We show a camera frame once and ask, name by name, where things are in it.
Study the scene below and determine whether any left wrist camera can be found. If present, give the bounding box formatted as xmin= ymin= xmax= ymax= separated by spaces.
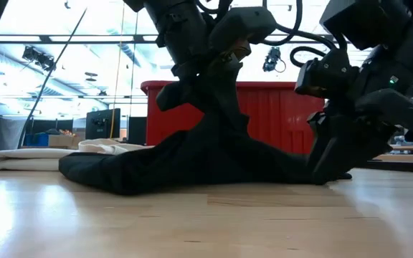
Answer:
xmin=209 ymin=6 xmax=278 ymax=54

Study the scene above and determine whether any long black desk cable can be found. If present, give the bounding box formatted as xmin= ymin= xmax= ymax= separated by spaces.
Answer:
xmin=16 ymin=6 xmax=88 ymax=149

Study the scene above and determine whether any yellow hanging cable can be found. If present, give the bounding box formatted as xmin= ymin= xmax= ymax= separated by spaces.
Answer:
xmin=109 ymin=0 xmax=126 ymax=139

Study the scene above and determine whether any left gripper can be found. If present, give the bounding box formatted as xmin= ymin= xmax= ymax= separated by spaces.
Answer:
xmin=156 ymin=39 xmax=252 ymax=133

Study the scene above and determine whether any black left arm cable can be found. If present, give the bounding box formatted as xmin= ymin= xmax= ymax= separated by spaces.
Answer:
xmin=263 ymin=0 xmax=304 ymax=47

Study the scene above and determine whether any black background box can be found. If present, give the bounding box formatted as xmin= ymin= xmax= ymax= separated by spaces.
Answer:
xmin=127 ymin=116 xmax=148 ymax=146

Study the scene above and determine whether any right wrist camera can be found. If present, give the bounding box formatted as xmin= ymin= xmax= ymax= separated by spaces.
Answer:
xmin=294 ymin=49 xmax=361 ymax=100

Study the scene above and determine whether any red plastic laundry bin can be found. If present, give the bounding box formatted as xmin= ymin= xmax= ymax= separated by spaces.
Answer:
xmin=141 ymin=80 xmax=326 ymax=156

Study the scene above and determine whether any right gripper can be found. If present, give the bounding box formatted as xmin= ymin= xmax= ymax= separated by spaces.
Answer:
xmin=305 ymin=35 xmax=413 ymax=186

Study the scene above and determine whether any brown cardboard box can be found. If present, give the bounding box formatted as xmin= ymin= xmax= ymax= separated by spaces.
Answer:
xmin=47 ymin=134 xmax=85 ymax=150

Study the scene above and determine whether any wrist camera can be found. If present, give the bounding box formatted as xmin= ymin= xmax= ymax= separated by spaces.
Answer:
xmin=209 ymin=6 xmax=278 ymax=54
xmin=294 ymin=49 xmax=361 ymax=100

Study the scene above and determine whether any cream canvas tote bag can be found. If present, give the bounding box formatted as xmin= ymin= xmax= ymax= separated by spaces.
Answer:
xmin=0 ymin=138 xmax=153 ymax=172

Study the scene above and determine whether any black cloth garment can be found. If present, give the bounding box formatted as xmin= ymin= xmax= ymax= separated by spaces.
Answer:
xmin=58 ymin=107 xmax=353 ymax=196

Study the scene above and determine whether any black background monitor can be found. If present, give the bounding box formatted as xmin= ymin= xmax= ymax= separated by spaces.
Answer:
xmin=85 ymin=107 xmax=121 ymax=140

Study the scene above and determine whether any black ceiling spotlight cluster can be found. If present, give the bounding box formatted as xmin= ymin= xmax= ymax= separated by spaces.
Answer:
xmin=22 ymin=45 xmax=57 ymax=72

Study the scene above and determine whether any blue background bin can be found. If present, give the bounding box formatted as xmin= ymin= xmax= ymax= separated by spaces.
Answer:
xmin=23 ymin=133 xmax=49 ymax=147

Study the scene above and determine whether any black hanging camera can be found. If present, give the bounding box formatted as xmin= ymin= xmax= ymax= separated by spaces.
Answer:
xmin=262 ymin=46 xmax=287 ymax=74

